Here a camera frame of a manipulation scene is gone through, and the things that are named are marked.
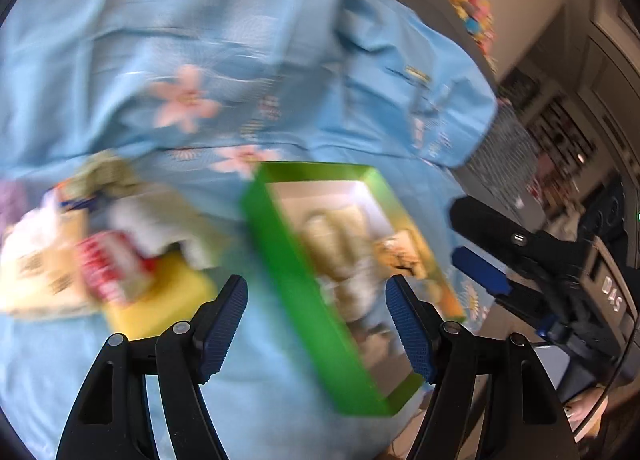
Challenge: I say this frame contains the white tissue packet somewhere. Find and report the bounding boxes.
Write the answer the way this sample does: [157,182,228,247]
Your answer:
[0,182,101,321]

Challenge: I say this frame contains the green textured towel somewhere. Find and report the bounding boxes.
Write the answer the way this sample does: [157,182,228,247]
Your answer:
[65,150,146,201]

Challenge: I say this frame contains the colourful plush toys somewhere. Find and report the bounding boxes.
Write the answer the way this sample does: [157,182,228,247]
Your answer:
[445,0,498,56]

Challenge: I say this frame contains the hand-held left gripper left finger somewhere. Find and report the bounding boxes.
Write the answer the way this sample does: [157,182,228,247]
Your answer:
[55,275,249,460]

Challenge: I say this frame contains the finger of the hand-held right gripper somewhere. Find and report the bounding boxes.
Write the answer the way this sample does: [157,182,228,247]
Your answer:
[449,196,548,266]
[451,246,566,337]

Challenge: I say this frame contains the pale yellow plush toy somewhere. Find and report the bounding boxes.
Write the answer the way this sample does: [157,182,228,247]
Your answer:
[300,205,391,291]

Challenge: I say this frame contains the person's right hand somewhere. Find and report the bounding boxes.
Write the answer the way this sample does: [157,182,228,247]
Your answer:
[562,382,608,423]

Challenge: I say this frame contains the blue floral bed sheet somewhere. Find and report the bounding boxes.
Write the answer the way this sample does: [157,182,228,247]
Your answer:
[0,0,501,460]

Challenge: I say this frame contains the green cardboard box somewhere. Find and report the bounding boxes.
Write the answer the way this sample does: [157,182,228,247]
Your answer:
[240,162,468,416]

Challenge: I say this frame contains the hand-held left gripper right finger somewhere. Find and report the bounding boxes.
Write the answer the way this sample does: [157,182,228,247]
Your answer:
[385,275,583,460]

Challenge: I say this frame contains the bookshelf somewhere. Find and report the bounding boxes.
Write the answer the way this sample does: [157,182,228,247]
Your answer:
[500,65,616,226]

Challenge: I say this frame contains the pale grey plush toy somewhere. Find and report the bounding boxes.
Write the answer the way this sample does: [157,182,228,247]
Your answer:
[107,190,226,271]

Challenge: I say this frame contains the purple knitted cloth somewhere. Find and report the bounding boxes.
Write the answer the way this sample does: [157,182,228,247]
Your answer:
[0,180,31,236]

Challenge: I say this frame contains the yellow sponge cloth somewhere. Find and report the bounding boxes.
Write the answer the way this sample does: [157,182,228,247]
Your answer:
[102,252,218,341]

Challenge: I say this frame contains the red and white packet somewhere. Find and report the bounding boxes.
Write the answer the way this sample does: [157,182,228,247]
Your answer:
[75,232,156,306]

